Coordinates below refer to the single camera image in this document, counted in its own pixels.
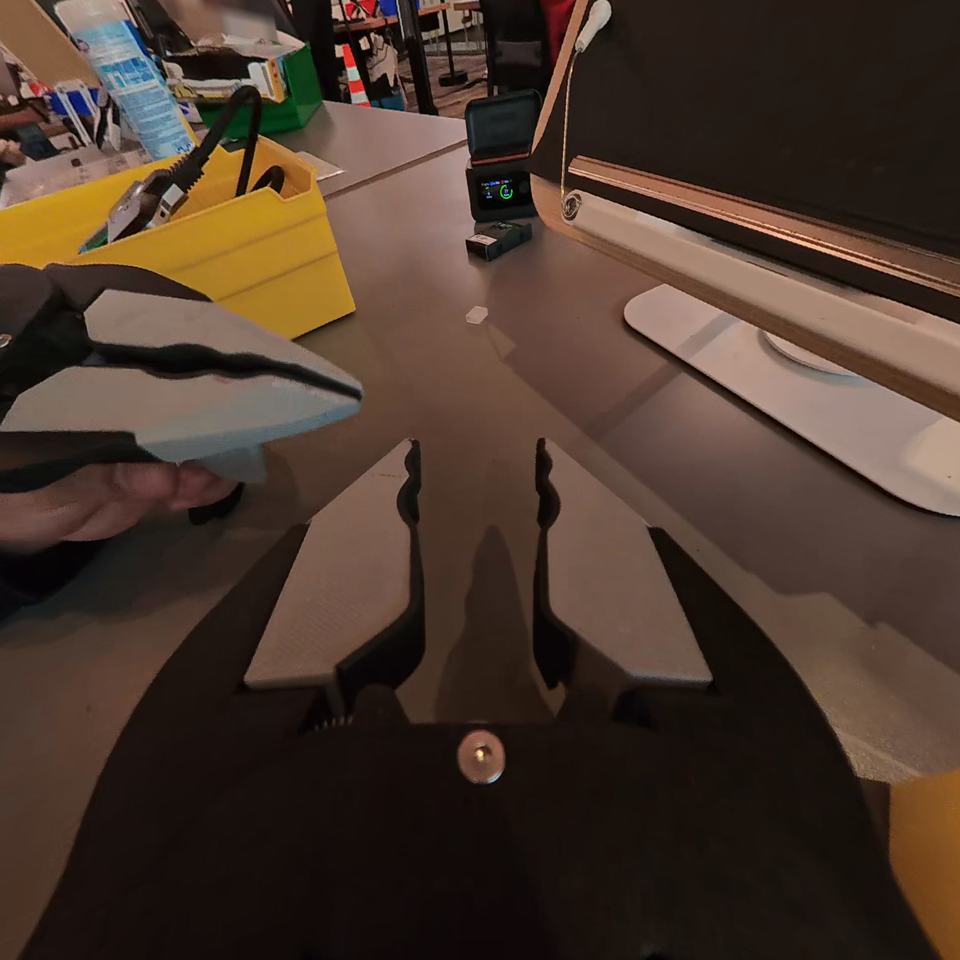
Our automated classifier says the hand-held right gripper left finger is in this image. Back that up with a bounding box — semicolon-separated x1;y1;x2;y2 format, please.
243;440;425;687

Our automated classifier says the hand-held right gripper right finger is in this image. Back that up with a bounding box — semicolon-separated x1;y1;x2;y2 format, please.
536;440;714;684

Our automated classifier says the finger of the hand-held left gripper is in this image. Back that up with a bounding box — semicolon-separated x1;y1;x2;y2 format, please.
0;363;361;483
82;291;363;399

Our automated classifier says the yellow plastic bin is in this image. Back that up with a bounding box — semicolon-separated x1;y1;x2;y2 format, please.
0;138;358;343
887;771;960;960

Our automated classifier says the person's left forearm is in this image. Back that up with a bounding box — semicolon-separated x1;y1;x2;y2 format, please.
0;538;108;625

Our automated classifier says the person's left hand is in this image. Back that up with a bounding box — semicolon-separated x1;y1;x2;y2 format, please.
0;462;240;553

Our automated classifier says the green plastic bin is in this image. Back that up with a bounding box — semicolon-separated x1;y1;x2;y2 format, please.
165;41;325;141

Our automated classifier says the blue white wipes canister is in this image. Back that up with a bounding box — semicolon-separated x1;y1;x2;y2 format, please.
54;0;198;163

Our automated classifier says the orange traffic cone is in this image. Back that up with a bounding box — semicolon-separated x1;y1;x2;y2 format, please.
340;43;373;108

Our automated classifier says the black charging case with display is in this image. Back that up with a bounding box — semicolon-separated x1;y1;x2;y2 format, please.
463;88;544;224

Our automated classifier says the black board on white stand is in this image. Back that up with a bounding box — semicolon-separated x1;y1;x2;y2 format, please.
528;0;960;519

